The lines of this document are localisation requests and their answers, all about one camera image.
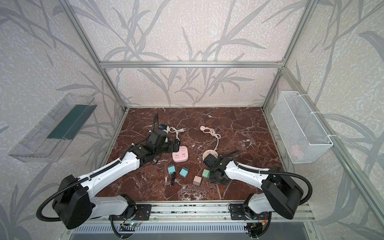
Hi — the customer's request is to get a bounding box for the light green charger cube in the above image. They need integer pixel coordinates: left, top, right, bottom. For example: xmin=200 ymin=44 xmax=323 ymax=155
xmin=202 ymin=169 xmax=211 ymax=179

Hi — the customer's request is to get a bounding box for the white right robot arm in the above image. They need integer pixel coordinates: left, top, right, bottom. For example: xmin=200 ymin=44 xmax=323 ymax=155
xmin=203 ymin=153 xmax=308 ymax=220

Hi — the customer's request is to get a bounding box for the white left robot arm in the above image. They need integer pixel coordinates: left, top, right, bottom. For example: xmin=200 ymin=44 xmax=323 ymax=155
xmin=52 ymin=130 xmax=181 ymax=230

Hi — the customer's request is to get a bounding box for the beige round power strip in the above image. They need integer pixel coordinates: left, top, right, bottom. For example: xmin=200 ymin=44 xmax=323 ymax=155
xmin=203 ymin=150 xmax=219 ymax=160

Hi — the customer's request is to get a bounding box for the beige pink charger cube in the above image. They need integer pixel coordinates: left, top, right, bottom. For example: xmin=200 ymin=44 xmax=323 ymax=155
xmin=193 ymin=176 xmax=202 ymax=186

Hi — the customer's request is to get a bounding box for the pink square power strip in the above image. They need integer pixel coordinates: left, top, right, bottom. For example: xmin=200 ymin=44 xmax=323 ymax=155
xmin=172 ymin=146 xmax=189 ymax=163

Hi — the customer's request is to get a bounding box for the pink object in basket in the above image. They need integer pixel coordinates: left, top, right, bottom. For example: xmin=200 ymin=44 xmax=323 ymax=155
xmin=291 ymin=145 xmax=304 ymax=160

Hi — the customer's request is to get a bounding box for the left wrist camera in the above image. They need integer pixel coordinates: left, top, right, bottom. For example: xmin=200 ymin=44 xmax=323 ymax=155
xmin=158 ymin=124 xmax=168 ymax=132

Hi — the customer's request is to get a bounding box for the white two-pin plug cable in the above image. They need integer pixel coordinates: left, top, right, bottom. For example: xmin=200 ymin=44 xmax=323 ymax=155
xmin=166 ymin=125 xmax=186 ymax=148

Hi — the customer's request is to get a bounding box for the teal charger cube with cable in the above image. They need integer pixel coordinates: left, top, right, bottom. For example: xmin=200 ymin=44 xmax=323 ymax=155
xmin=167 ymin=165 xmax=176 ymax=186

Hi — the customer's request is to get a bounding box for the beige three-pin plug cable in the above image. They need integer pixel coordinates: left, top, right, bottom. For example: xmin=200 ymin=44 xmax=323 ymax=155
xmin=200 ymin=125 xmax=222 ymax=152

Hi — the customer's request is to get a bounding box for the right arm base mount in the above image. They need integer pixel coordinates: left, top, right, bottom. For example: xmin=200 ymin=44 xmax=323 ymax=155
xmin=229 ymin=204 xmax=271 ymax=221

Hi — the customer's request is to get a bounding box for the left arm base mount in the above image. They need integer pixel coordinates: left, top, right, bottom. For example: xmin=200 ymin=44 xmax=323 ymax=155
xmin=114 ymin=195 xmax=152 ymax=221

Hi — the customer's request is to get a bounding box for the aluminium cage frame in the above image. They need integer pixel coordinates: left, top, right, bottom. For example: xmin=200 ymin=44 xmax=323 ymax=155
xmin=59 ymin=1 xmax=384 ymax=224

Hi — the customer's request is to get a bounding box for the white wire mesh basket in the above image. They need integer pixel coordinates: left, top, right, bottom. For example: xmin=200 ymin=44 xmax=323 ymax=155
xmin=272 ymin=91 xmax=334 ymax=164

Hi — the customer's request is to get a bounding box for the clear plastic wall bin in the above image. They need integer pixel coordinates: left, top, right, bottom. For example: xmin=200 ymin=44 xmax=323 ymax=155
xmin=9 ymin=94 xmax=98 ymax=163

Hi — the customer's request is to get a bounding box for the black corrugated left cable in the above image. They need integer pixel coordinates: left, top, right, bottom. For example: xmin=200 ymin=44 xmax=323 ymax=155
xmin=35 ymin=112 xmax=160 ymax=223

